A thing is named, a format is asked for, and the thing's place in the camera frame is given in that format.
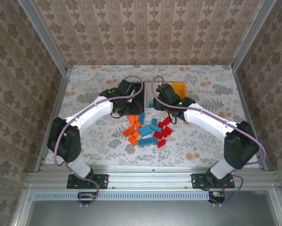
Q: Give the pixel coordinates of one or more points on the small orange lego brick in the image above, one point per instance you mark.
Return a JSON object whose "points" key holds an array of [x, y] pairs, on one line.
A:
{"points": [[136, 134], [132, 140], [138, 117], [138, 125], [132, 119]]}

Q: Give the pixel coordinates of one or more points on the aluminium front frame beam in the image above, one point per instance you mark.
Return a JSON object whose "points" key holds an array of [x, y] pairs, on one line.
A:
{"points": [[150, 179]]}

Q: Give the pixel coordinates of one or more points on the black plastic bin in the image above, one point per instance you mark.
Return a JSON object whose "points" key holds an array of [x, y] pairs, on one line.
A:
{"points": [[140, 103]]}

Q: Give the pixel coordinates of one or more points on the small blue lego brick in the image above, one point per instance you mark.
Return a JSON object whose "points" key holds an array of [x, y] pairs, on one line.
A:
{"points": [[156, 127], [154, 121], [142, 117]]}

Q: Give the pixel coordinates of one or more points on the blue two-by-four lego brick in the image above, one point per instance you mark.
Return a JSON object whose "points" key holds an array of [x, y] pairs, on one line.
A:
{"points": [[145, 130]]}

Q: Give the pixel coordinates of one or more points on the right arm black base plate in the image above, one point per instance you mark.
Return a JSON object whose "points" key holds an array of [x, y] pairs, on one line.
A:
{"points": [[197, 181]]}

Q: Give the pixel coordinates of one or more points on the white plastic bin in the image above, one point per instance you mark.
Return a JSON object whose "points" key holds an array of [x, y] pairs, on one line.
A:
{"points": [[149, 94]]}

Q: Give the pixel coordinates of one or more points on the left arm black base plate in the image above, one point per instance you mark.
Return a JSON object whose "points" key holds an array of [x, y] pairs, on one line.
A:
{"points": [[100, 181]]}

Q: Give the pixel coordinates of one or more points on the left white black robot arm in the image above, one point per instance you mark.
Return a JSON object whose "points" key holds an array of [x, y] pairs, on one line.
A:
{"points": [[93, 113]]}

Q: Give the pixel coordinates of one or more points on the aluminium slanted frame post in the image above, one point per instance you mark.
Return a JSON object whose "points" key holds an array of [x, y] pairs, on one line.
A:
{"points": [[252, 35], [46, 35]]}

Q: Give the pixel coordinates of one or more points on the grey metal panel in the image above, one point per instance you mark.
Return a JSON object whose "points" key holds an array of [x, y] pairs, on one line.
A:
{"points": [[155, 214]]}

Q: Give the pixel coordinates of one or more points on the aluminium side frame rail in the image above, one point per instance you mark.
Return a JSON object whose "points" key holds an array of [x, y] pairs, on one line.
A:
{"points": [[246, 106], [62, 93]]}

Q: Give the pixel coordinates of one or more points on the orange two-by-four lego brick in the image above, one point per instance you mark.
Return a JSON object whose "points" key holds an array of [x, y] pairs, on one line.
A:
{"points": [[129, 131]]}

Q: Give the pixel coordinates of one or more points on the blue sloped lego brick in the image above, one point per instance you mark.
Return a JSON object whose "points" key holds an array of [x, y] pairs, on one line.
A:
{"points": [[150, 104]]}

